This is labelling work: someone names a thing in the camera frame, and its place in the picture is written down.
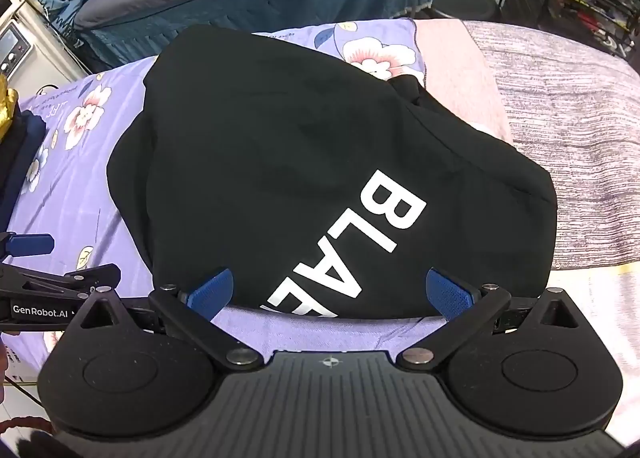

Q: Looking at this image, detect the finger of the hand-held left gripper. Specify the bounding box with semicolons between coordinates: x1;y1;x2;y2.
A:
0;233;56;260
0;263;122;300

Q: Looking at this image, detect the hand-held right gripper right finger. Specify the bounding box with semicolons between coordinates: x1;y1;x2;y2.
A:
397;268;583;370

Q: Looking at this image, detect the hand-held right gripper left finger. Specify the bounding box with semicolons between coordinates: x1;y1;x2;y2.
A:
74;268;266;370

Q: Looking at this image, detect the black sweatshirt with white print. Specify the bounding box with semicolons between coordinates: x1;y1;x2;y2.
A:
106;24;558;321

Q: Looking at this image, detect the navy clothes pile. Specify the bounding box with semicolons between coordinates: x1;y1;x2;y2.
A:
0;110;48;234

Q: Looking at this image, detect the purple floral bedsheet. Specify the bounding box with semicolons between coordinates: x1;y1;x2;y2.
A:
0;20;441;379

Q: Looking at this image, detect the gold cloth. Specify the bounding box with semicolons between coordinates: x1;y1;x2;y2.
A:
0;75;21;141

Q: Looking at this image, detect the white blanket with yellow trim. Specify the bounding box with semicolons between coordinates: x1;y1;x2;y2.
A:
545;258;640;389

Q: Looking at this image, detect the white appliance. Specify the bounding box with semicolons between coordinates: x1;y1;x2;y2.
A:
0;20;38;80

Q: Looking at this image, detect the grey striped blanket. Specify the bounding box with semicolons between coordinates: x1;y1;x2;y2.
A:
462;20;640;271

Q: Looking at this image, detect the pink blanket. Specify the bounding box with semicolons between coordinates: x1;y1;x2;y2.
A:
414;19;516;144

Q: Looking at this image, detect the black round stool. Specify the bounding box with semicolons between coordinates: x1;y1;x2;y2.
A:
429;0;501;22

